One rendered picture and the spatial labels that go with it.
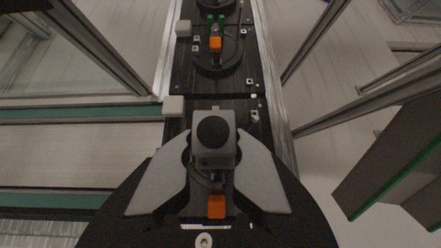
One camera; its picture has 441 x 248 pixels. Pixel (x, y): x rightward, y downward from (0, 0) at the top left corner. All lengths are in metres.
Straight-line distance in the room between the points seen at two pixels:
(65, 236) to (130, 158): 0.17
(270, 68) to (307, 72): 0.22
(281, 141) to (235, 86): 0.17
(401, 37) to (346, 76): 0.42
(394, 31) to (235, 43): 0.83
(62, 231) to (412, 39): 1.36
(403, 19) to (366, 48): 0.27
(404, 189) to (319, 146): 0.18
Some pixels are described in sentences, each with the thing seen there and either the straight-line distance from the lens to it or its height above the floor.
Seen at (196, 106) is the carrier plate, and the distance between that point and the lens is 0.29.
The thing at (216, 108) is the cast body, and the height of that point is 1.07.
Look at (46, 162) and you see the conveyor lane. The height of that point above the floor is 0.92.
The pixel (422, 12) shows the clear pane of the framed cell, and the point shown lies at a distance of 1.15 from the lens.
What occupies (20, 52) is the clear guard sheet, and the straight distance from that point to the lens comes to 0.40.
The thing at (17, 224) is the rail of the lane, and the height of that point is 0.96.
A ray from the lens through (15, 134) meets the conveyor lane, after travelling 0.67.
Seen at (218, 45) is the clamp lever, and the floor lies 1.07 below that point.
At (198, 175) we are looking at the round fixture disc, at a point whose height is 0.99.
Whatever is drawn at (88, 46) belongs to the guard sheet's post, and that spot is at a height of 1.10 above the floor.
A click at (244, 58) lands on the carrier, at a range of 0.38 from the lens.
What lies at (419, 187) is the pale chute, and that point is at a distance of 0.38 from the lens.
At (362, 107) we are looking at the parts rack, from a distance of 0.24.
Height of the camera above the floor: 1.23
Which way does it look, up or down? 72 degrees down
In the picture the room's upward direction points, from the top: 1 degrees counter-clockwise
